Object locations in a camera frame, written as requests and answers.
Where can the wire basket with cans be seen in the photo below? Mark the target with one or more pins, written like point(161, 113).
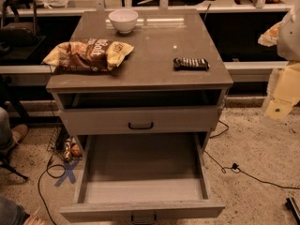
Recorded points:
point(63, 145)

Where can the grey drawer cabinet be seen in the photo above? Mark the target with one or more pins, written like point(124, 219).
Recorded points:
point(146, 78)

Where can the person's leg in jeans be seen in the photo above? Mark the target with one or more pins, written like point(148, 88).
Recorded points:
point(11, 213)

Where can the black object floor corner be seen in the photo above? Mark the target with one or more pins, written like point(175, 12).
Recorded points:
point(293, 207)

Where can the dark rxbar chocolate bar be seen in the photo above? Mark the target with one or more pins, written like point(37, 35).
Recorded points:
point(183, 63)

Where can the person's brown shoe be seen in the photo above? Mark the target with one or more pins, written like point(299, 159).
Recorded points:
point(19, 132)

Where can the black bag on shelf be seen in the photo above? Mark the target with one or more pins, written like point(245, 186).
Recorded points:
point(17, 33)

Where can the blue tape cross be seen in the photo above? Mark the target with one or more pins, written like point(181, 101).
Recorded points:
point(68, 174)

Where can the open grey middle drawer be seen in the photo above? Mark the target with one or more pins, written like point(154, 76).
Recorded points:
point(142, 178)

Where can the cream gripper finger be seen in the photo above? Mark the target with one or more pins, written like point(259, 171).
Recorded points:
point(283, 91)
point(270, 37)

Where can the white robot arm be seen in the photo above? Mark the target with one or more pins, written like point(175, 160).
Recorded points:
point(288, 46)

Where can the white ceramic bowl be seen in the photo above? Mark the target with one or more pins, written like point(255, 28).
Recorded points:
point(123, 20)

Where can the yellow brown chip bag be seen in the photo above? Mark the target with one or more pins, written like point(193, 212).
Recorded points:
point(88, 55)

